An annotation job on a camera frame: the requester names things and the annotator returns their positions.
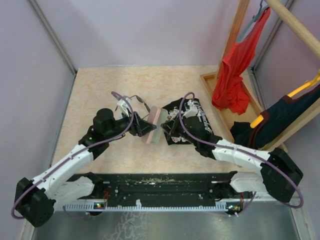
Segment pink glasses case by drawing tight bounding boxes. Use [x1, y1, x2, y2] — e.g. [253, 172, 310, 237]
[141, 106, 168, 145]

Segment thin-framed sunglasses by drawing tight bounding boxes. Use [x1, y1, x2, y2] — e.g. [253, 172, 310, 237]
[113, 94, 151, 119]

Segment purple cable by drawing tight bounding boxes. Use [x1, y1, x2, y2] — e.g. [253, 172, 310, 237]
[11, 91, 133, 221]
[178, 92, 305, 209]

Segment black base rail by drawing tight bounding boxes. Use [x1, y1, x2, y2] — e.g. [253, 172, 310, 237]
[85, 172, 240, 208]

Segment red tank top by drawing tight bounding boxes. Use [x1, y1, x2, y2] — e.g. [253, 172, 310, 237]
[211, 6, 271, 115]

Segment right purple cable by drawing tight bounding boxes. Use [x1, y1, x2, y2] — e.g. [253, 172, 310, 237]
[178, 92, 305, 209]

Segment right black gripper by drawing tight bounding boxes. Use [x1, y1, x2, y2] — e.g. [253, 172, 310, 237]
[162, 112, 199, 146]

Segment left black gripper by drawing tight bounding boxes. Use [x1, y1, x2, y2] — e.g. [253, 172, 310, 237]
[104, 107, 156, 140]

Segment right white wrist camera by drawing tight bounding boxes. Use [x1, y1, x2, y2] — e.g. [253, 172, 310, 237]
[182, 99, 199, 118]

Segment black floral t-shirt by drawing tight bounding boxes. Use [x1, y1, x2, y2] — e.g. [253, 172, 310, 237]
[163, 98, 214, 146]

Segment yellow clothes hanger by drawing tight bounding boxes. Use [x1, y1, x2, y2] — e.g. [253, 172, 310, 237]
[250, 71, 320, 129]

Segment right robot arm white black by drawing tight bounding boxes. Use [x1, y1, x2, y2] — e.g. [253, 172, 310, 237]
[161, 117, 304, 207]

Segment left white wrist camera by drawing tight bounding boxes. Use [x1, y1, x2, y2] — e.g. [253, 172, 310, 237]
[115, 96, 132, 117]

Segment navy blue garment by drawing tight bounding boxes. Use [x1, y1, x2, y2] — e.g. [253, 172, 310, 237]
[230, 86, 320, 149]

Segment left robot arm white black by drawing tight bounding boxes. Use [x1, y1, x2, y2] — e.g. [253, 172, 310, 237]
[11, 106, 162, 228]

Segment grey clothes hanger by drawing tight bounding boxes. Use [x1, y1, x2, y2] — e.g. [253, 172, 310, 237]
[236, 0, 269, 43]

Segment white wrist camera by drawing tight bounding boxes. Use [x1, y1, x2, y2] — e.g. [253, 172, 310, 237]
[182, 99, 199, 118]
[115, 96, 132, 117]

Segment wooden clothes rack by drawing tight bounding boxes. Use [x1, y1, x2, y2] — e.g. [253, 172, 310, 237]
[211, 12, 320, 158]

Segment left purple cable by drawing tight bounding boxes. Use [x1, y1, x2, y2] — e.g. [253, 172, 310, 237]
[11, 91, 133, 221]

